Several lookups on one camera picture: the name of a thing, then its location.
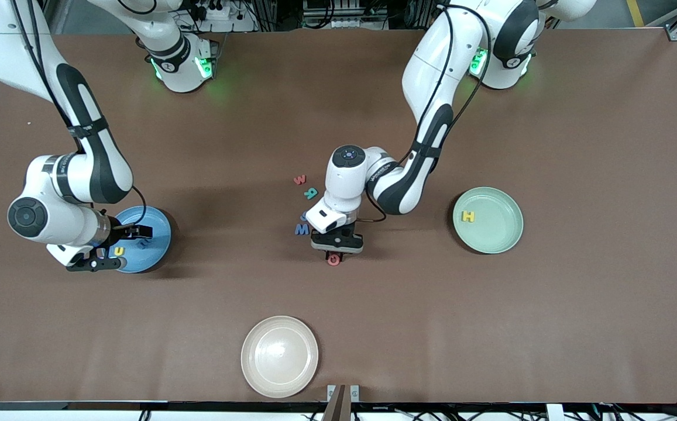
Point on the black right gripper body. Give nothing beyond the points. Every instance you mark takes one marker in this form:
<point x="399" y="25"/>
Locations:
<point x="120" y="229"/>

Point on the red foam letter Q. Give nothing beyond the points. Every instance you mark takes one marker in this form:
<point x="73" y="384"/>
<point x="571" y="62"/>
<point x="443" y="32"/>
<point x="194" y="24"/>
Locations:
<point x="334" y="262"/>

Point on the teal foam letter R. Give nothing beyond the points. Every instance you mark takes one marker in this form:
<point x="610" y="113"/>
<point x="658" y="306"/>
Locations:
<point x="310" y="193"/>

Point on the pink foam letter w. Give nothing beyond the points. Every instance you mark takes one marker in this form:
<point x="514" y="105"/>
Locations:
<point x="299" y="180"/>

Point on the yellow foam letter H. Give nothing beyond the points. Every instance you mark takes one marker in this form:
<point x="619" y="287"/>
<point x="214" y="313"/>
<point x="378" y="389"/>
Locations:
<point x="467" y="216"/>

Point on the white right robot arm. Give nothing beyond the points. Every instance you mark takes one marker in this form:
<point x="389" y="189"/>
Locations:
<point x="51" y="225"/>

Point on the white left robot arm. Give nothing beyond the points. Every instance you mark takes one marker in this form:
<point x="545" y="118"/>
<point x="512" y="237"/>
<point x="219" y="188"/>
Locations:
<point x="426" y="64"/>

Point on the blue plate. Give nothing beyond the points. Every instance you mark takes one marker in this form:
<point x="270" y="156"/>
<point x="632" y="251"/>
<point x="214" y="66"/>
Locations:
<point x="151" y="257"/>

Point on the blue foam capital letter M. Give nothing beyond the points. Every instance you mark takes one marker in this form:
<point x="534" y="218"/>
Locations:
<point x="302" y="230"/>

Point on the beige plate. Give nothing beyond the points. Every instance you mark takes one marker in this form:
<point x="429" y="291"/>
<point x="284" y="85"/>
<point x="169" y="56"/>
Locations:
<point x="279" y="356"/>

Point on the green plate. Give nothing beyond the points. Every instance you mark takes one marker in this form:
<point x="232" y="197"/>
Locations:
<point x="488" y="234"/>

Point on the white power strip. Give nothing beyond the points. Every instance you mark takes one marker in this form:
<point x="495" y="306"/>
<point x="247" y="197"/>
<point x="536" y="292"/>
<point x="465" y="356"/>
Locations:
<point x="227" y="20"/>

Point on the metal equipment rack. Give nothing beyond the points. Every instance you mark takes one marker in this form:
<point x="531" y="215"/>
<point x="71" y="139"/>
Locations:
<point x="344" y="14"/>

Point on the small grey metal bracket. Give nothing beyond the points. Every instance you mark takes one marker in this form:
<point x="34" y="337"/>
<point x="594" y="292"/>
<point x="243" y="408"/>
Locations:
<point x="330" y="393"/>
<point x="354" y="393"/>

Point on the brown camera mount post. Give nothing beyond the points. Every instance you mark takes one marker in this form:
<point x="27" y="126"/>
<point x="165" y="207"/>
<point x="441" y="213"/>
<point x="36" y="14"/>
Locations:
<point x="335" y="406"/>

